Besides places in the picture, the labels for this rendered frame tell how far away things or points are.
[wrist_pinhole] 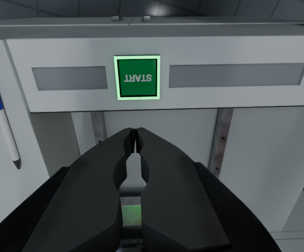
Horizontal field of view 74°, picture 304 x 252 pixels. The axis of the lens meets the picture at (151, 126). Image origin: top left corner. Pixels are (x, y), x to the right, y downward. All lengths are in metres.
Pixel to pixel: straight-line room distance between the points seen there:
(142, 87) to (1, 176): 0.27
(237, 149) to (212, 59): 0.32
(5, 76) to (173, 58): 0.21
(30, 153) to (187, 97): 0.25
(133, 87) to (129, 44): 0.05
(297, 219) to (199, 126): 0.59
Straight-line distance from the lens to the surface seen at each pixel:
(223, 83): 0.30
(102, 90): 0.28
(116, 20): 0.60
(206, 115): 0.47
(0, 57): 0.30
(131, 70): 0.26
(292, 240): 0.88
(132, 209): 0.55
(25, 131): 0.34
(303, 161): 0.67
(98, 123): 0.43
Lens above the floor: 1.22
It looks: 60 degrees down
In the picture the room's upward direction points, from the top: 175 degrees clockwise
